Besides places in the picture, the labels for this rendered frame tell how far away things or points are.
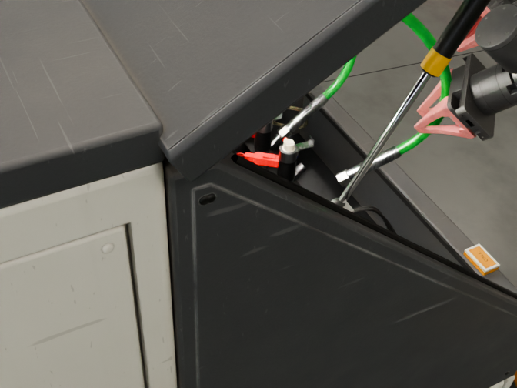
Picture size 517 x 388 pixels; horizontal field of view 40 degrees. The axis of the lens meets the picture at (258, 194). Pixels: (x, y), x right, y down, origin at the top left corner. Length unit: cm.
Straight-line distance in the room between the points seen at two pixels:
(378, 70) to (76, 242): 286
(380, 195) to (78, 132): 92
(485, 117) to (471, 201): 180
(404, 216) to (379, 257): 56
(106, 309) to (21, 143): 17
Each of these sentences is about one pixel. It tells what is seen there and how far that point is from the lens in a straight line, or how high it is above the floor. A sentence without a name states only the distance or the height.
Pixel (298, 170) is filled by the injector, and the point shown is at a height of 105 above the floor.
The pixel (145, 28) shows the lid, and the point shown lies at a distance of 56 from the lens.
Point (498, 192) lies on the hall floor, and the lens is 281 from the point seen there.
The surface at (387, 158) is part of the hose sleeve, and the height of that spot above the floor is 115.
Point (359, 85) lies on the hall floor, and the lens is 319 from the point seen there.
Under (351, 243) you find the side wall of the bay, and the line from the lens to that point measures 68.
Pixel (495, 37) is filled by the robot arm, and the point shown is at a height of 138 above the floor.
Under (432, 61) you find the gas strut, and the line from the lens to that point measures 62.
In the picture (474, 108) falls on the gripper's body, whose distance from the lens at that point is 93.
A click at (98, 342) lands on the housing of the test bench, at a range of 61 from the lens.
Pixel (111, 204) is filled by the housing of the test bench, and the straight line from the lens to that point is 50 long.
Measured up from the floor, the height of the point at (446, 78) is 128.
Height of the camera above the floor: 179
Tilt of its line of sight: 44 degrees down
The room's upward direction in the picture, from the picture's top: 4 degrees clockwise
